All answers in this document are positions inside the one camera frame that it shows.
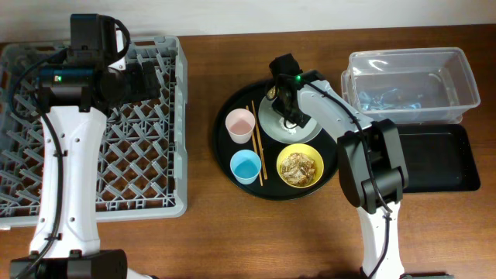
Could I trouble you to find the white napkin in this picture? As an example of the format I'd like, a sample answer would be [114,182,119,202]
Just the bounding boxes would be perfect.
[281,119,298,135]

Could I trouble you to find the grey dishwasher rack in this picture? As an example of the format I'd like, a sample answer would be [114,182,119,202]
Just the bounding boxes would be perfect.
[1,36,188,229]

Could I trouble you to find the pink plastic cup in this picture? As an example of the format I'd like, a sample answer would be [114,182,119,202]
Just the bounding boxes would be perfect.
[225,108,256,144]

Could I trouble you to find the yellow bowl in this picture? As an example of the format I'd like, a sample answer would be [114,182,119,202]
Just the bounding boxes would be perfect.
[276,143,325,188]

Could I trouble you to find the gold snack wrapper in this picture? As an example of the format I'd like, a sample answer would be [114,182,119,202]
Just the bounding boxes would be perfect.
[267,87,276,100]

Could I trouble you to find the clear plastic bin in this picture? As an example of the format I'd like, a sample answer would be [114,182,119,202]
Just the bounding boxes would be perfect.
[341,47,481,124]

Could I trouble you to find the blue plastic cup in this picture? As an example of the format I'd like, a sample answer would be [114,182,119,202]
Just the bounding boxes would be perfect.
[229,150,261,185]

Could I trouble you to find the wooden chopstick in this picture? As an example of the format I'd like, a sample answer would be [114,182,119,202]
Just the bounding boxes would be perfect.
[251,100,268,181]
[245,105,264,187]

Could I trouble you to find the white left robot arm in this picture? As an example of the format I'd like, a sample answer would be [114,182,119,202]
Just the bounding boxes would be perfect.
[9,14,160,278]

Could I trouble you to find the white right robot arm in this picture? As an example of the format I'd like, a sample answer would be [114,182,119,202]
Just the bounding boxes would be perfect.
[265,53,408,279]

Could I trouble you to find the black rectangular tray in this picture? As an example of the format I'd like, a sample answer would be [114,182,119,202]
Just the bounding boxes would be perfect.
[398,124,481,194]

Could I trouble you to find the grey round plate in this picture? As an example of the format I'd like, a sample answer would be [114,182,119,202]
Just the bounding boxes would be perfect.
[258,97,322,144]

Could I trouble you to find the round black tray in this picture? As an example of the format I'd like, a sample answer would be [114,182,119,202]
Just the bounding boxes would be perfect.
[212,80,347,202]

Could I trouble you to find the food scraps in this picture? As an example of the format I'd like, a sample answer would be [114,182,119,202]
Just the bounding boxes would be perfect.
[280,153,316,187]

